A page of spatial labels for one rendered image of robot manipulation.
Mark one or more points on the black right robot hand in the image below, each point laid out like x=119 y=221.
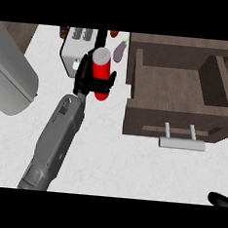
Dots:
x=218 y=199

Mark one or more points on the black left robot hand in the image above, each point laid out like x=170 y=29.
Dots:
x=84 y=73

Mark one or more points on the red can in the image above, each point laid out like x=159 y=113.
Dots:
x=100 y=69

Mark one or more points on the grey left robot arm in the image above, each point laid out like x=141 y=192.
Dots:
x=57 y=137

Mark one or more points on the brown wooden drawer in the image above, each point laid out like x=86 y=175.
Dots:
x=182 y=102

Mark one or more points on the white toaster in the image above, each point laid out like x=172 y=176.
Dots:
x=74 y=50

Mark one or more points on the purple eggplant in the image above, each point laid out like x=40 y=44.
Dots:
x=119 y=51

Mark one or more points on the brown bottle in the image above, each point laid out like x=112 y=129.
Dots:
x=63 y=31

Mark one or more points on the red round vegetable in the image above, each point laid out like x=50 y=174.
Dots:
x=113 y=33

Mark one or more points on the large grey appliance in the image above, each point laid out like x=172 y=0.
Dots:
x=10 y=77

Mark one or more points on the brown wooden cabinet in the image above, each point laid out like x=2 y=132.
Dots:
x=177 y=48

